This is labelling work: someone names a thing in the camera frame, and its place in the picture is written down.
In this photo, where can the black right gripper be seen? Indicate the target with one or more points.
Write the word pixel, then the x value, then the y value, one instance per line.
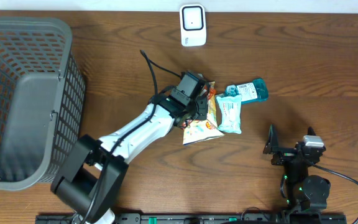
pixel 272 147

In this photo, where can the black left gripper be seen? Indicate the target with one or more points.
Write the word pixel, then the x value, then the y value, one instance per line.
pixel 199 101

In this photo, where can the red chocolate bar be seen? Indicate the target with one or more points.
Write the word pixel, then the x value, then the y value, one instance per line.
pixel 211 93

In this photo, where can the yellow snack bag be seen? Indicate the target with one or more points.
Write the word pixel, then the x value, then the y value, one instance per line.
pixel 204 130

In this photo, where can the light blue wipes pack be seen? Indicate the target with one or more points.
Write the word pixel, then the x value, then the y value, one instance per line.
pixel 230 107

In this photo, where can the teal mouthwash bottle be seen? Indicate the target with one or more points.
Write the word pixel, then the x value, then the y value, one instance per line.
pixel 255 91

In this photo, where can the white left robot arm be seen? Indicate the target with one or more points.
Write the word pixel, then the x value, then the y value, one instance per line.
pixel 91 176

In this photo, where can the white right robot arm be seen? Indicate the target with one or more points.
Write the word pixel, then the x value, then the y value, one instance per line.
pixel 303 192

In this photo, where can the white barcode scanner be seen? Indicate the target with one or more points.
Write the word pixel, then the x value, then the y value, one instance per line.
pixel 193 25

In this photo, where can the grey plastic shopping basket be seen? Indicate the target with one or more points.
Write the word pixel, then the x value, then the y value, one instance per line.
pixel 41 99

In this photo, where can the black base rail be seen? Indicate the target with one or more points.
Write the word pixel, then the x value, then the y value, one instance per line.
pixel 135 218

